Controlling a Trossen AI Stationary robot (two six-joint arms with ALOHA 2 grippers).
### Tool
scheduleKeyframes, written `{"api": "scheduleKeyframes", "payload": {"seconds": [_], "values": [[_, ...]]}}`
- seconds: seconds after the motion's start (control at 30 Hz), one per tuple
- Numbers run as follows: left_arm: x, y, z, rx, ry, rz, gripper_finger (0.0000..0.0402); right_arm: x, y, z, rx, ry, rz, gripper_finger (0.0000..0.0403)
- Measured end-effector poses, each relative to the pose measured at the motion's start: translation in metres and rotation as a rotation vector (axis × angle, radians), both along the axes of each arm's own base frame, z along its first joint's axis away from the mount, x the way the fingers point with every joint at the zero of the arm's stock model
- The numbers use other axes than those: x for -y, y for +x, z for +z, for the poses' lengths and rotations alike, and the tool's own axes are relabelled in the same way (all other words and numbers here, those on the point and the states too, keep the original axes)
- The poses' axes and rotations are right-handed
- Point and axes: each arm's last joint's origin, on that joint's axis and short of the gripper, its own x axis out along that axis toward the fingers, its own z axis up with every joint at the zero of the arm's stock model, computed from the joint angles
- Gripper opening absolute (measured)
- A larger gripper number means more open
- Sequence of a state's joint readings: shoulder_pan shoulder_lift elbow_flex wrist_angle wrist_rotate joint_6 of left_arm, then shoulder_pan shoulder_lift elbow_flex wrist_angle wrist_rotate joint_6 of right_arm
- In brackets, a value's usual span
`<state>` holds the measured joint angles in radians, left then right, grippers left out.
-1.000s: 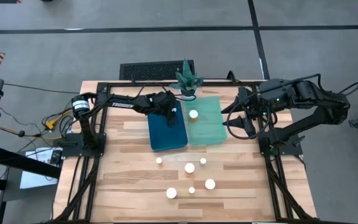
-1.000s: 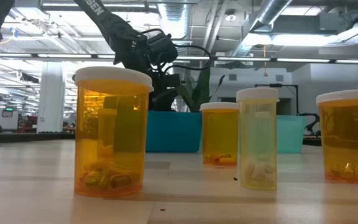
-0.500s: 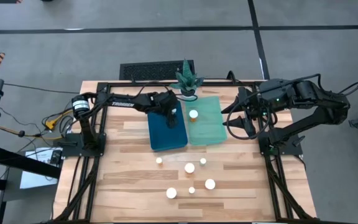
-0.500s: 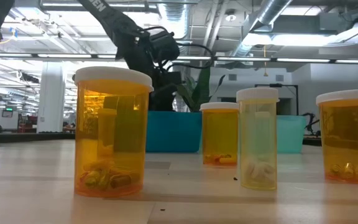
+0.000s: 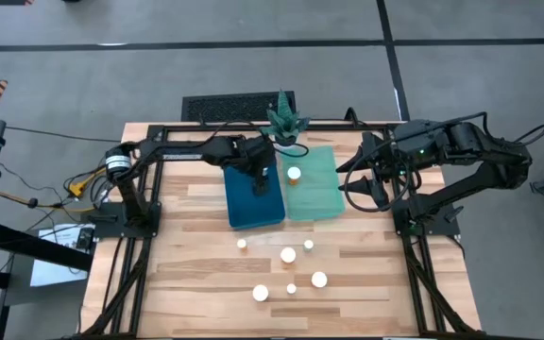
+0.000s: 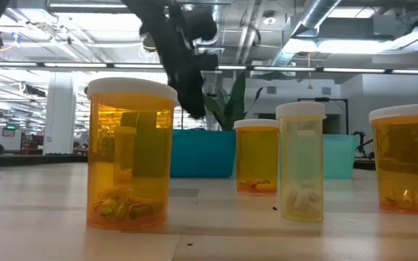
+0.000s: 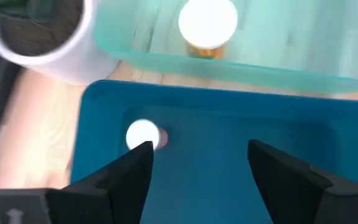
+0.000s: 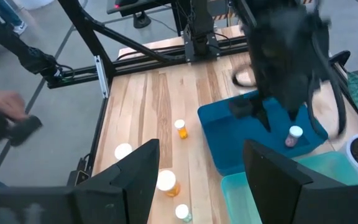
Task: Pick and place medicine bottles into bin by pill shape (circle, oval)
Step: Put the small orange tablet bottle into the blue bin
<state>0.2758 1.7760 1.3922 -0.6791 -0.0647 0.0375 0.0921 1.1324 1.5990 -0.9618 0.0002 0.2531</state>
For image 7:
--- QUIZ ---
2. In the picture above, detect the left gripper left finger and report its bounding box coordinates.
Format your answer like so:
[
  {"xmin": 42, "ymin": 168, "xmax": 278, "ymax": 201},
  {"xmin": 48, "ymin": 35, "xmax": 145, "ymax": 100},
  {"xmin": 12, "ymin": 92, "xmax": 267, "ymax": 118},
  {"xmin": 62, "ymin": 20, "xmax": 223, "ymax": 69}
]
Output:
[{"xmin": 45, "ymin": 140, "xmax": 155, "ymax": 224}]

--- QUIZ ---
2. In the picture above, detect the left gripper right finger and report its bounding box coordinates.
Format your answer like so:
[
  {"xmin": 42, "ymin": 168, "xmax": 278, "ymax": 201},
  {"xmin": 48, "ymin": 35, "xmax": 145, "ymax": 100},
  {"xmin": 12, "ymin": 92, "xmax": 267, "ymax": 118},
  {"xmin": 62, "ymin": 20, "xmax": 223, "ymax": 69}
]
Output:
[{"xmin": 247, "ymin": 139, "xmax": 358, "ymax": 224}]

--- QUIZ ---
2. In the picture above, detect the white ball small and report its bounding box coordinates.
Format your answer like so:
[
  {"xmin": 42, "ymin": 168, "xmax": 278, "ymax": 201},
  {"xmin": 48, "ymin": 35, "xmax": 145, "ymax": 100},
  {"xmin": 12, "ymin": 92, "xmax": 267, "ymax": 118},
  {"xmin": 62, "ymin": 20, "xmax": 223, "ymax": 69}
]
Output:
[{"xmin": 125, "ymin": 118, "xmax": 169, "ymax": 152}]

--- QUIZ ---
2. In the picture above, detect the large amber pill bottle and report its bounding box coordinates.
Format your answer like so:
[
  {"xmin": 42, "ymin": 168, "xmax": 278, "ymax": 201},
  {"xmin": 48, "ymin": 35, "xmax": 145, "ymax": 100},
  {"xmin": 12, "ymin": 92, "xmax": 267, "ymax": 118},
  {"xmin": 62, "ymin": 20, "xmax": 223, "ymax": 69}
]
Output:
[{"xmin": 178, "ymin": 0, "xmax": 239, "ymax": 60}]

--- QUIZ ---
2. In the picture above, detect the dark blue plastic bin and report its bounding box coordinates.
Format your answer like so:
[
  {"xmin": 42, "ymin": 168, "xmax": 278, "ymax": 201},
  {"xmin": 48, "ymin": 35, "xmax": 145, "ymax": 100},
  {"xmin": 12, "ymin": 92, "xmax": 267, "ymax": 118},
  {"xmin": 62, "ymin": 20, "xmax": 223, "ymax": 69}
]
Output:
[{"xmin": 70, "ymin": 79, "xmax": 358, "ymax": 224}]

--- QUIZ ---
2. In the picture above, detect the mint green plastic bin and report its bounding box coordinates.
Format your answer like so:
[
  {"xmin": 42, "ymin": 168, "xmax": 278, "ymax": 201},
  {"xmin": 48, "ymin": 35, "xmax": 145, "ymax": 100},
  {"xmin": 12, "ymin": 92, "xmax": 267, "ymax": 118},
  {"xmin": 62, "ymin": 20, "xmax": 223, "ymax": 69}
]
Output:
[{"xmin": 93, "ymin": 0, "xmax": 358, "ymax": 94}]

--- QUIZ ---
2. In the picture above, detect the green plant in white pot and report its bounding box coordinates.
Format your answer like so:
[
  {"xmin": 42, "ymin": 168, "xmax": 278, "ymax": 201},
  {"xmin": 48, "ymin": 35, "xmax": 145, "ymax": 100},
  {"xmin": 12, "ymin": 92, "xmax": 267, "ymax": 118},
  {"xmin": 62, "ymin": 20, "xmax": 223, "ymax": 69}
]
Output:
[{"xmin": 0, "ymin": 0, "xmax": 119, "ymax": 86}]

